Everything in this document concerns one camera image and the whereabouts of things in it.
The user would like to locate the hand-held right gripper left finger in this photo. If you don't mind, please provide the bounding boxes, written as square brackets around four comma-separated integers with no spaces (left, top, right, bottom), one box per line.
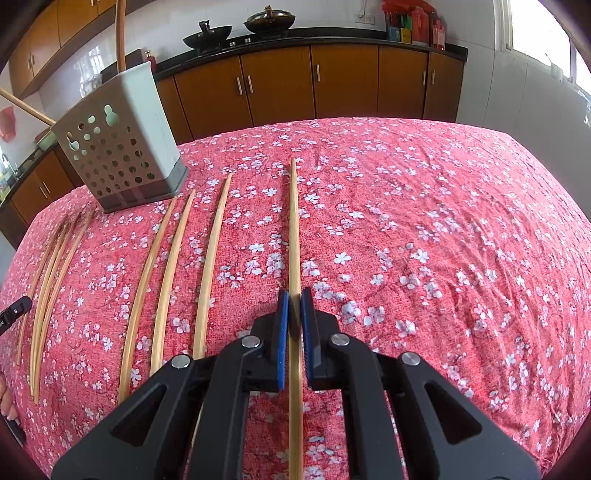
[51,290,293,480]

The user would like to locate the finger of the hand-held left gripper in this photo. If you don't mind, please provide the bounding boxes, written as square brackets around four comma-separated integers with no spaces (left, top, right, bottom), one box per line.
[0,295,33,335]

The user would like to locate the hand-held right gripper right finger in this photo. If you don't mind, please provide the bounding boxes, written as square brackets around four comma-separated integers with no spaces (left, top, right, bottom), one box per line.
[300,288,541,480]

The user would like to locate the bamboo chopstick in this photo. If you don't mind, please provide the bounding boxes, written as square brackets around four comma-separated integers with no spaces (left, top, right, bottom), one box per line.
[117,195,179,403]
[15,224,65,366]
[115,0,127,73]
[287,158,305,480]
[149,188,197,377]
[33,209,93,404]
[191,173,233,361]
[31,216,83,401]
[0,88,57,126]
[28,222,74,398]

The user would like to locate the grey perforated utensil holder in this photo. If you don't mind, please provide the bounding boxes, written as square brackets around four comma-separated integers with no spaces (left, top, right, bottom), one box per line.
[51,61,189,214]

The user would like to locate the person's left hand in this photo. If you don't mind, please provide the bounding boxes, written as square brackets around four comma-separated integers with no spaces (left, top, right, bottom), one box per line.
[0,371,17,421]

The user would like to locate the wooden base cabinets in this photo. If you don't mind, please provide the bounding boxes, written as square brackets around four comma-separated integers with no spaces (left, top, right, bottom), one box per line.
[154,44,465,144]
[0,148,84,250]

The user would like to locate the red floral tablecloth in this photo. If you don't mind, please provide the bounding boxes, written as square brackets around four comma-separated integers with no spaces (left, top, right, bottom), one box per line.
[0,117,591,480]

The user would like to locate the red hanging bag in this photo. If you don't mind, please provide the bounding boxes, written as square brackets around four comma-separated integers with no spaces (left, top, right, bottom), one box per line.
[0,106,17,141]

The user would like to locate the black kitchen countertop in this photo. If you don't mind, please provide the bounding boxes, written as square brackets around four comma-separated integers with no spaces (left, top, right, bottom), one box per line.
[0,31,468,213]

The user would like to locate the black wok with lid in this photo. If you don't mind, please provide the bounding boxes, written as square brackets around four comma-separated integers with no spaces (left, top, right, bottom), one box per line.
[243,4,296,38]

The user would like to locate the colourful boxes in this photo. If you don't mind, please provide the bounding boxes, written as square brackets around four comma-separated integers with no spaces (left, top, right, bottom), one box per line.
[388,11,413,43]

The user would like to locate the cooking oil bottle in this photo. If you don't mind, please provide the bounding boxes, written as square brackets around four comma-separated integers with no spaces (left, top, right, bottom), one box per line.
[429,11,446,51]

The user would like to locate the red plastic bag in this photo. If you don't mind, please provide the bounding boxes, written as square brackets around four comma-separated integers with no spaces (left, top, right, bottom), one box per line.
[382,0,437,14]

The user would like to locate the window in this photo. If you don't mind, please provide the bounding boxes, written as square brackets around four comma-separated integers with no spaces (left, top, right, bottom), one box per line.
[501,0,591,125]

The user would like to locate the wooden wall cabinets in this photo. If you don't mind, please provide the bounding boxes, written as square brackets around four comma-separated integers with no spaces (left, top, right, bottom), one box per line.
[7,0,139,100]

